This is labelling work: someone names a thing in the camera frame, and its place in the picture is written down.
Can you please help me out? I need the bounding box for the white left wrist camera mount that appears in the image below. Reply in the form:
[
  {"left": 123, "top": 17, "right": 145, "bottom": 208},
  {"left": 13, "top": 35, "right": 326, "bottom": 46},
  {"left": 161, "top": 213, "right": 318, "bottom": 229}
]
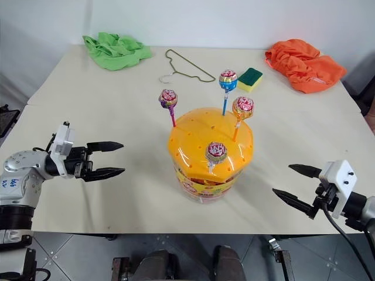
[{"left": 49, "top": 120, "right": 76, "bottom": 179}]

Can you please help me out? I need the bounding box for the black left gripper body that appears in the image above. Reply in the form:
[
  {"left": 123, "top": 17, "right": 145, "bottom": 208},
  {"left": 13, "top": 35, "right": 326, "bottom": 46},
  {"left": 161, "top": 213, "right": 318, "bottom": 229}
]
[{"left": 64, "top": 146, "right": 95, "bottom": 182}]

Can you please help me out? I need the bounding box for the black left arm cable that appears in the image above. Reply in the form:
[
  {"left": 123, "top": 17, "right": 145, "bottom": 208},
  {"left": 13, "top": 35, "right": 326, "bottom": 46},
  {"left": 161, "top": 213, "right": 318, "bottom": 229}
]
[{"left": 32, "top": 133, "right": 58, "bottom": 153}]

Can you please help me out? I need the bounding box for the black table leg bracket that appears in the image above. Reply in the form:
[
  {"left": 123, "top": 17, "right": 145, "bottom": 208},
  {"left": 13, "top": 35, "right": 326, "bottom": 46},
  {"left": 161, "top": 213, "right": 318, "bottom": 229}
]
[
  {"left": 112, "top": 256, "right": 131, "bottom": 281},
  {"left": 268, "top": 237, "right": 296, "bottom": 281}
]

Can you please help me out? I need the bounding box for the black crate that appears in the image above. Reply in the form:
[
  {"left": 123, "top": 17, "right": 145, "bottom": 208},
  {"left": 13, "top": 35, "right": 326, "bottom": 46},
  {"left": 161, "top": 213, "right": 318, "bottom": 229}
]
[{"left": 0, "top": 104, "right": 21, "bottom": 138}]

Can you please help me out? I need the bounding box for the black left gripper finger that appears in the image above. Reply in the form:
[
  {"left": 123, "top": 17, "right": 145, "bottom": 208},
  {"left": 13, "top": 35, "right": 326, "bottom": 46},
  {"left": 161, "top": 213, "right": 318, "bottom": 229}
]
[
  {"left": 86, "top": 141, "right": 125, "bottom": 153},
  {"left": 84, "top": 167, "right": 127, "bottom": 183}
]

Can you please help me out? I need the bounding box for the red wrapped lollipop white stick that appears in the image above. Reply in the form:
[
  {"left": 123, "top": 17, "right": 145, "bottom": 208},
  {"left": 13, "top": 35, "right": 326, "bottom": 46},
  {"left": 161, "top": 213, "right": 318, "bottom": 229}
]
[{"left": 204, "top": 141, "right": 229, "bottom": 175}]

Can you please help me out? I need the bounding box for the orange crumpled cloth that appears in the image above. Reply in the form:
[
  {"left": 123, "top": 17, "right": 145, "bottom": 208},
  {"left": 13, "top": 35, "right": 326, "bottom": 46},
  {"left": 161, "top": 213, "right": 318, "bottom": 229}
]
[{"left": 264, "top": 38, "right": 348, "bottom": 94}]

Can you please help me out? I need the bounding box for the olive wire clothes hanger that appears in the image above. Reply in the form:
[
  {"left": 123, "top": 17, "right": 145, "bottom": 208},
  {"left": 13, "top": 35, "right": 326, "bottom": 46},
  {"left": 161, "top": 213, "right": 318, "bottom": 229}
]
[{"left": 159, "top": 49, "right": 217, "bottom": 84}]

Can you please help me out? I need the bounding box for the dark chair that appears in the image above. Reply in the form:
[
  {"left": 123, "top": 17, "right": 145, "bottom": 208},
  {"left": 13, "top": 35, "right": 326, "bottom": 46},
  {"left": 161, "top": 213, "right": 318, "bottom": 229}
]
[{"left": 341, "top": 52, "right": 375, "bottom": 118}]

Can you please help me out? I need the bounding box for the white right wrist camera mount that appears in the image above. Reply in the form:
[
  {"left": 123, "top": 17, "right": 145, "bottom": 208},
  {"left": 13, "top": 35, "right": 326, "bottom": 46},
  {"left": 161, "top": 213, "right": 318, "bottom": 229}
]
[{"left": 318, "top": 159, "right": 359, "bottom": 220}]

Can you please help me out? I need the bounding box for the purple wrapped lollipop pink stick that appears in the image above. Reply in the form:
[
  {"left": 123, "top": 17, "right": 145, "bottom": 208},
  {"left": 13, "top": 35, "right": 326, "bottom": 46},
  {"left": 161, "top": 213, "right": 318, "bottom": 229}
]
[{"left": 158, "top": 88, "right": 179, "bottom": 128}]

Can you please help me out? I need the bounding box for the yellow lollipop display tub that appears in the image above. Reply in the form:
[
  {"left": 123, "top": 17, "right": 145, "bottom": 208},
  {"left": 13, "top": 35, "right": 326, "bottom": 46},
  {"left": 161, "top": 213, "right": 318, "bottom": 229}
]
[{"left": 167, "top": 107, "right": 255, "bottom": 204}]

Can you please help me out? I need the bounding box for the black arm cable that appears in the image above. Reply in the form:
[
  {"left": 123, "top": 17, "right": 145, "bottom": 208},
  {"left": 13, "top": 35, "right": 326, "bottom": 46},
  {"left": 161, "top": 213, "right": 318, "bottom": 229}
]
[
  {"left": 32, "top": 133, "right": 58, "bottom": 153},
  {"left": 322, "top": 201, "right": 375, "bottom": 281}
]

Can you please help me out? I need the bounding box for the yellow green sponge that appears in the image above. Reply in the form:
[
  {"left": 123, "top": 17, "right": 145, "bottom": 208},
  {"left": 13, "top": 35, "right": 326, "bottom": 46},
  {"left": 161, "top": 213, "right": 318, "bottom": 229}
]
[{"left": 237, "top": 67, "right": 263, "bottom": 94}]

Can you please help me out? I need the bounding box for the dark rounded robot foot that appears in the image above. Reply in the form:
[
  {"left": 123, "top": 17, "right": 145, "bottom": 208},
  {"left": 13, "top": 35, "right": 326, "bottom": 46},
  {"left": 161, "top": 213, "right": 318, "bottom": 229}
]
[
  {"left": 137, "top": 249, "right": 176, "bottom": 281},
  {"left": 213, "top": 245, "right": 246, "bottom": 281}
]

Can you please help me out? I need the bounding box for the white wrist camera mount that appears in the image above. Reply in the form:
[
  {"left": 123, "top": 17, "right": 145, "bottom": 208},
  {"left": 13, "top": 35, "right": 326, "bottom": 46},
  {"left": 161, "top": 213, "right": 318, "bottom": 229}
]
[
  {"left": 318, "top": 159, "right": 359, "bottom": 220},
  {"left": 49, "top": 120, "right": 76, "bottom": 179}
]

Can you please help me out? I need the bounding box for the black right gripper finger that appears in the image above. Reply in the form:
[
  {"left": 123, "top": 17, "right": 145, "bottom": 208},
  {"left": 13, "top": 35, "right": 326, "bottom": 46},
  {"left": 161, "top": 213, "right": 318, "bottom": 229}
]
[
  {"left": 272, "top": 188, "right": 317, "bottom": 220},
  {"left": 288, "top": 163, "right": 322, "bottom": 180}
]

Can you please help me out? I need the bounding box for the green crumpled cloth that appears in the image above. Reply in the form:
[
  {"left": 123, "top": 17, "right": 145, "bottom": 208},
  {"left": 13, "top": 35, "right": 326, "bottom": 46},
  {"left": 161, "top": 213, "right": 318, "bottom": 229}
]
[{"left": 82, "top": 32, "right": 154, "bottom": 71}]

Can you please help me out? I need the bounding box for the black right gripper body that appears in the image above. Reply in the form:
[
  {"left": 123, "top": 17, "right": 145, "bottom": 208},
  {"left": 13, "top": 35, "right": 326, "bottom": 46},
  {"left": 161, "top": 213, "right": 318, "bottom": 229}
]
[{"left": 310, "top": 182, "right": 338, "bottom": 220}]

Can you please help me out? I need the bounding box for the blue wrapped lollipop blue stick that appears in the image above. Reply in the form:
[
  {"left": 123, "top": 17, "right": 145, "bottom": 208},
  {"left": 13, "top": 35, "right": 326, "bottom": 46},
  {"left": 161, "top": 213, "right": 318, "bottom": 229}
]
[{"left": 219, "top": 69, "right": 238, "bottom": 116}]

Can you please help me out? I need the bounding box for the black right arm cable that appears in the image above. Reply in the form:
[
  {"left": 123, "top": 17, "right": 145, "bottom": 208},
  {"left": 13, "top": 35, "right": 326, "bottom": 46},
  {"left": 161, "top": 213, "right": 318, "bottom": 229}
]
[{"left": 322, "top": 201, "right": 375, "bottom": 281}]

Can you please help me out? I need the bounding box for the orange wrapped lollipop orange stick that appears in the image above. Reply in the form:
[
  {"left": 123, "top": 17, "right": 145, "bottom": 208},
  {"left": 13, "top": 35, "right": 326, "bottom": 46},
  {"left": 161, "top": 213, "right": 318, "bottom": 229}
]
[{"left": 231, "top": 95, "right": 254, "bottom": 142}]

